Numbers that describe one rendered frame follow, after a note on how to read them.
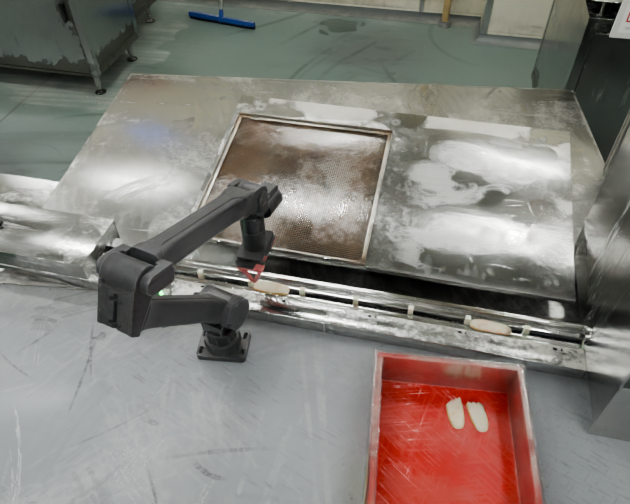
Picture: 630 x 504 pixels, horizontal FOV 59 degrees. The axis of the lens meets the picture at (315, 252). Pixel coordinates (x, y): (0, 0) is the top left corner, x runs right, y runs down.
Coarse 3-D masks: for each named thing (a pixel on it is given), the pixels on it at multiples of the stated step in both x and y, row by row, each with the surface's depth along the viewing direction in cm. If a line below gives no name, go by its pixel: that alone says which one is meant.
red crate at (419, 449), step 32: (384, 384) 128; (416, 384) 128; (384, 416) 123; (416, 416) 123; (384, 448) 118; (416, 448) 118; (448, 448) 118; (480, 448) 117; (512, 448) 117; (384, 480) 113; (416, 480) 113; (448, 480) 113; (480, 480) 113; (512, 480) 113
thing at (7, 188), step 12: (0, 180) 184; (12, 180) 184; (24, 180) 184; (36, 180) 184; (48, 180) 184; (0, 192) 180; (12, 192) 180; (24, 192) 179; (36, 192) 179; (48, 192) 179; (24, 204) 175; (36, 204) 175
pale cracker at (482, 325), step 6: (474, 324) 136; (480, 324) 135; (486, 324) 135; (492, 324) 135; (498, 324) 135; (480, 330) 135; (486, 330) 134; (492, 330) 134; (498, 330) 134; (504, 330) 134; (510, 330) 135
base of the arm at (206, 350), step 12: (204, 336) 137; (216, 336) 129; (228, 336) 129; (240, 336) 135; (204, 348) 134; (216, 348) 131; (228, 348) 131; (240, 348) 134; (216, 360) 134; (228, 360) 133; (240, 360) 133
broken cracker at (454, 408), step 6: (450, 402) 124; (456, 402) 124; (450, 408) 123; (456, 408) 123; (462, 408) 123; (450, 414) 122; (456, 414) 122; (462, 414) 122; (450, 420) 121; (456, 420) 121; (462, 420) 121; (456, 426) 120; (462, 426) 120
